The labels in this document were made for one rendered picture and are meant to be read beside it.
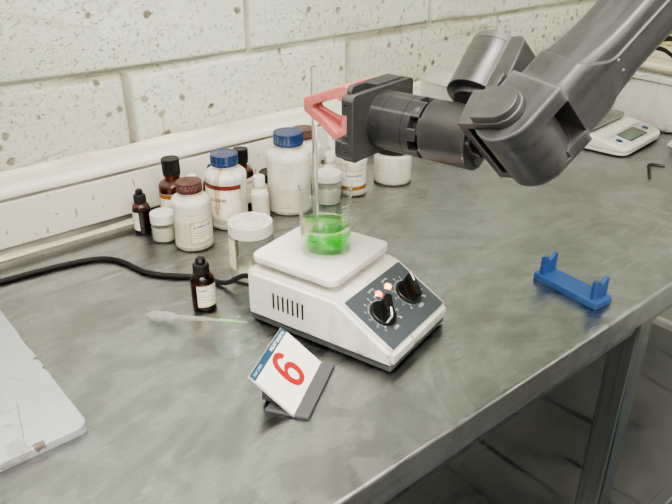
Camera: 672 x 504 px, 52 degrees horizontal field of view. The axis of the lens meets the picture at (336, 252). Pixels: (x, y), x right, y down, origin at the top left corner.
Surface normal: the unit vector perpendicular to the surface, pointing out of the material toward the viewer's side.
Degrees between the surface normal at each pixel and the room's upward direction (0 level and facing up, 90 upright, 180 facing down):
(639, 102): 94
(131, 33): 90
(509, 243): 0
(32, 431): 0
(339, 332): 90
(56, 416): 0
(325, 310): 90
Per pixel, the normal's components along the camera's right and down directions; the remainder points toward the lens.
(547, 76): -0.58, -0.47
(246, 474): 0.00, -0.89
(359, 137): 0.78, 0.28
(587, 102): 0.43, 0.45
